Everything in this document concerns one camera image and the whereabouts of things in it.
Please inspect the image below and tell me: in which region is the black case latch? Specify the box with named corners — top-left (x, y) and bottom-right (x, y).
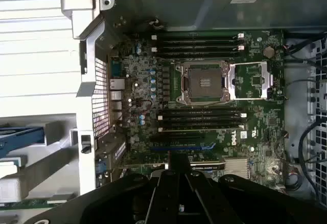
top-left (80, 134), bottom-right (92, 155)

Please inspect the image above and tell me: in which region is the CPU socket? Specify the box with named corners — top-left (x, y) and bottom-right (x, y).
top-left (180, 61), bottom-right (230, 106)

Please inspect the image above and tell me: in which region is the grey metal disk bay cage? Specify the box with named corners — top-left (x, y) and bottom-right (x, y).
top-left (283, 29), bottom-right (327, 224)

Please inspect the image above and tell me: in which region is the black expansion slot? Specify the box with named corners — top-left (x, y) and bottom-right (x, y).
top-left (150, 131), bottom-right (202, 144)

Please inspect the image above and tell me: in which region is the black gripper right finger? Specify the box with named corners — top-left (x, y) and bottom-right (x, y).
top-left (179, 152), bottom-right (327, 224)

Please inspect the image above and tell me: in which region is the dark grey PC case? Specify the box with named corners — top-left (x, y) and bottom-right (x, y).
top-left (60, 0), bottom-right (327, 224)

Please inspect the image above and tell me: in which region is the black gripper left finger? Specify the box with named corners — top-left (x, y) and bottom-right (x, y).
top-left (34, 151), bottom-right (180, 224)

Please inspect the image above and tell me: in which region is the hard disk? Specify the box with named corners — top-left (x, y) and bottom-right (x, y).
top-left (0, 123), bottom-right (46, 155)

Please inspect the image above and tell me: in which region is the blue expansion slot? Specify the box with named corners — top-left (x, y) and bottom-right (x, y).
top-left (150, 144), bottom-right (217, 152)

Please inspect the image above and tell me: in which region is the grey parts rack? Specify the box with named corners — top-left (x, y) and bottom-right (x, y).
top-left (0, 113), bottom-right (80, 224)

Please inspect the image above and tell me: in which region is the red black wire bundle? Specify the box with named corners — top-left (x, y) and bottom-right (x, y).
top-left (286, 166), bottom-right (303, 184)

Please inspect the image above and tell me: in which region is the black internal cable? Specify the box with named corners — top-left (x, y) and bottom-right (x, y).
top-left (283, 31), bottom-right (327, 62)

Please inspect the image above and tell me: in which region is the green RAM stick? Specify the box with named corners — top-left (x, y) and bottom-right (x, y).
top-left (0, 198), bottom-right (66, 211)

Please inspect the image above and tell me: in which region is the silver finned heatsink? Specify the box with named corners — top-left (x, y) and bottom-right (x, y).
top-left (224, 157), bottom-right (249, 181)

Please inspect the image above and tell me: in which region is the green motherboard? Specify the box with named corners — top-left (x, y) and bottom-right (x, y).
top-left (109, 28), bottom-right (286, 184)

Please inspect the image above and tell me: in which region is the black RAM slot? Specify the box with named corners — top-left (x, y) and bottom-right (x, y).
top-left (151, 45), bottom-right (246, 53)
top-left (151, 39), bottom-right (246, 46)
top-left (151, 31), bottom-right (246, 40)
top-left (151, 52), bottom-right (246, 59)
top-left (158, 114), bottom-right (248, 121)
top-left (158, 120), bottom-right (247, 126)
top-left (158, 126), bottom-right (246, 132)
top-left (158, 108), bottom-right (247, 115)

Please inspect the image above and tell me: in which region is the metal socket cover frame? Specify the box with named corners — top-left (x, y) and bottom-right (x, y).
top-left (228, 61), bottom-right (273, 100)

